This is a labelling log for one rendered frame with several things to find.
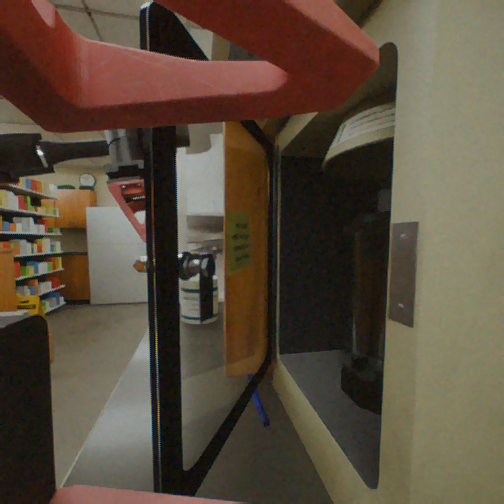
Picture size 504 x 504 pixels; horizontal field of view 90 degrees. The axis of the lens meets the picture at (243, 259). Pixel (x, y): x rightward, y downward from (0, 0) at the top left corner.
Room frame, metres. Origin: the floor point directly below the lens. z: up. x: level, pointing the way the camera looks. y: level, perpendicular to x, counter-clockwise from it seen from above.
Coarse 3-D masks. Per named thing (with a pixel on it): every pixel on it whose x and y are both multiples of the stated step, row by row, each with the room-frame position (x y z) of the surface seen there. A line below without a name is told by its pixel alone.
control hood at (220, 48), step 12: (336, 0) 0.22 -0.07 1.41; (348, 0) 0.21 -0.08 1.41; (360, 0) 0.21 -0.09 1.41; (348, 12) 0.22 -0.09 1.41; (360, 12) 0.22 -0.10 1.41; (216, 36) 0.36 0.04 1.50; (216, 48) 0.38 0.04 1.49; (228, 48) 0.36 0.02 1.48; (216, 60) 0.41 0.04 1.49; (264, 120) 0.43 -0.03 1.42; (276, 120) 0.42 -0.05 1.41; (264, 132) 0.46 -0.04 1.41
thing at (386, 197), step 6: (378, 192) 0.33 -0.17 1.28; (384, 192) 0.32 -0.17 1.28; (390, 192) 0.31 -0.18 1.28; (378, 198) 0.33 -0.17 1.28; (384, 198) 0.32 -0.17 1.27; (390, 198) 0.31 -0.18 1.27; (378, 204) 0.33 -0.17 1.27; (384, 204) 0.32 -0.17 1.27; (390, 204) 0.31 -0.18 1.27; (378, 210) 0.33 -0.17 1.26; (384, 210) 0.32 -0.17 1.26; (390, 210) 0.31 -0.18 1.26; (360, 216) 0.32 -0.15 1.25; (366, 216) 0.31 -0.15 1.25; (372, 216) 0.30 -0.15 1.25; (378, 216) 0.30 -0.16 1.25; (384, 216) 0.29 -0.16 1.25; (390, 216) 0.29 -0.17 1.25; (354, 222) 0.32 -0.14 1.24; (360, 222) 0.31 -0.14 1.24; (366, 222) 0.30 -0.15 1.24; (372, 222) 0.30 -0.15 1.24; (378, 222) 0.29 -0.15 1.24
